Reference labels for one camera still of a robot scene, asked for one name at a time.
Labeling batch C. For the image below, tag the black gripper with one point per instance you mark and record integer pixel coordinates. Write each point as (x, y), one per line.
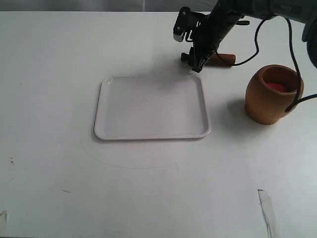
(208, 37)

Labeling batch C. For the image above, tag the brown wooden pestle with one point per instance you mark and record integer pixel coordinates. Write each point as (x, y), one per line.
(222, 60)

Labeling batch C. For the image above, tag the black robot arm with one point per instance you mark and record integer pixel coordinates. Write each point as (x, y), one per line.
(304, 11)

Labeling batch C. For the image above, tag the brown wooden mortar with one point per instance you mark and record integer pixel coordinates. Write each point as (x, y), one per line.
(264, 105)

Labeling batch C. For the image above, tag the red object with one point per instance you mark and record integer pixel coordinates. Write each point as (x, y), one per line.
(277, 87)

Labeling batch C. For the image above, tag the white plastic tray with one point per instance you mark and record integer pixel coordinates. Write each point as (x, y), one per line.
(151, 108)

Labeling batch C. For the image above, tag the clear tape strip right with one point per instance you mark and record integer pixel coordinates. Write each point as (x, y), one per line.
(268, 214)

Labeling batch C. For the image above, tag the clear tape piece left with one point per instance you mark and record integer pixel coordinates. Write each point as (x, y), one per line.
(3, 220)

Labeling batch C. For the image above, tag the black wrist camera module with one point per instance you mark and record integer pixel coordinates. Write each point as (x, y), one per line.
(186, 22)

